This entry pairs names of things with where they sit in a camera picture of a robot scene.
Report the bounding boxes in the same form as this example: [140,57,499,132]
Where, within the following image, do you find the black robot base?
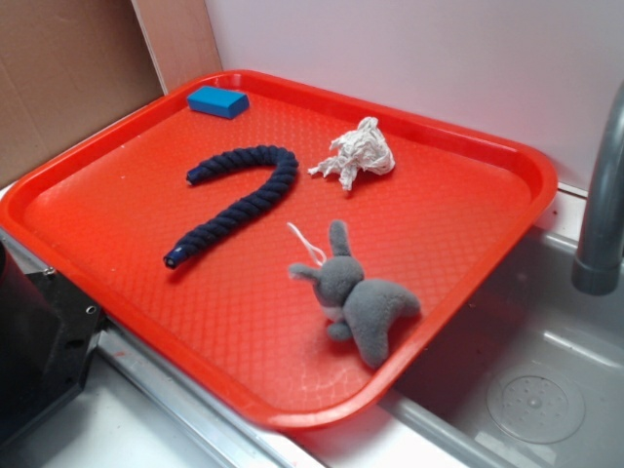
[1,247,103,447]

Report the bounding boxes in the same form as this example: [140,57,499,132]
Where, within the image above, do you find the crumpled white paper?
[307,117,396,191]

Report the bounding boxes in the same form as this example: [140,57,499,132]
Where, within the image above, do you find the red plastic tray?
[1,71,558,431]

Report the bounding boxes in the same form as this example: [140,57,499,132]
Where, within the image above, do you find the grey plush bunny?
[289,220,421,370]

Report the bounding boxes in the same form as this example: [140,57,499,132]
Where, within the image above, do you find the blue rectangular block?
[186,86,250,119]

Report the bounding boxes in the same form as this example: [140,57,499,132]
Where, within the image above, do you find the grey toy sink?
[1,186,623,467]

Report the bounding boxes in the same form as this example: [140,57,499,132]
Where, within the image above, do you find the grey metal faucet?
[572,88,623,295]

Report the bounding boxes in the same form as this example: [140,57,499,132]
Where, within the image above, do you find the brown cardboard panel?
[1,1,221,186]

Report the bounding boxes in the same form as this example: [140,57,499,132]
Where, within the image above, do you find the dark blue twisted rope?
[163,145,299,270]

